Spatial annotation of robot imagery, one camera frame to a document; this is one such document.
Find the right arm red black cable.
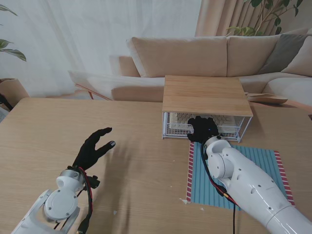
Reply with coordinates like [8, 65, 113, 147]
[200, 142, 238, 234]

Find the white wire mesh drawer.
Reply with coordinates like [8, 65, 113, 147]
[162, 111, 244, 141]

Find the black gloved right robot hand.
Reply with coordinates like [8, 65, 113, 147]
[186, 116, 220, 144]

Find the arm red black cable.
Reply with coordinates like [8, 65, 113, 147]
[200, 142, 238, 234]
[53, 167, 95, 234]

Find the black stand leg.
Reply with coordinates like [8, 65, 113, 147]
[0, 94, 13, 112]

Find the blue striped mouse pad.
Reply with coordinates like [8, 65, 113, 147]
[186, 141, 295, 211]

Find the wood top wire organizer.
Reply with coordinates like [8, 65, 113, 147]
[161, 75, 254, 144]

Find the white cushioned wooden bench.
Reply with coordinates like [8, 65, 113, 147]
[68, 70, 115, 101]

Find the shallow wooden tray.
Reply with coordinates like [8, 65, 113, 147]
[245, 92, 289, 105]

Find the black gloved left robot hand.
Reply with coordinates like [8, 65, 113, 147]
[72, 127, 117, 171]

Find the beige round-key keyboard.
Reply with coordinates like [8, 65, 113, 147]
[169, 112, 236, 127]

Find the broad-leaf green plant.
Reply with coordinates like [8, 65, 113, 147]
[0, 3, 27, 63]

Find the beige pleated curtain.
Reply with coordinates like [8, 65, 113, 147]
[195, 0, 312, 38]

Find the left arm red black cable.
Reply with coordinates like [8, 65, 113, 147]
[53, 167, 95, 234]

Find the beige fabric sofa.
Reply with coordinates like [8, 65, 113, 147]
[111, 27, 312, 115]

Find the tall leafy green plant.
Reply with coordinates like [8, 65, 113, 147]
[226, 0, 303, 37]

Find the grey sofa cushion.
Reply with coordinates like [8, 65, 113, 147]
[258, 34, 309, 75]

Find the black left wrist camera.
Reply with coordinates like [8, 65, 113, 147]
[85, 175, 101, 190]

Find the white sheer curtain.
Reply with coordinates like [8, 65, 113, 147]
[0, 0, 203, 99]

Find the cream sofa cushion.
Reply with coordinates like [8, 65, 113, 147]
[281, 36, 312, 78]

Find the tan round planter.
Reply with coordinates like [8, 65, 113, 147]
[0, 78, 30, 99]

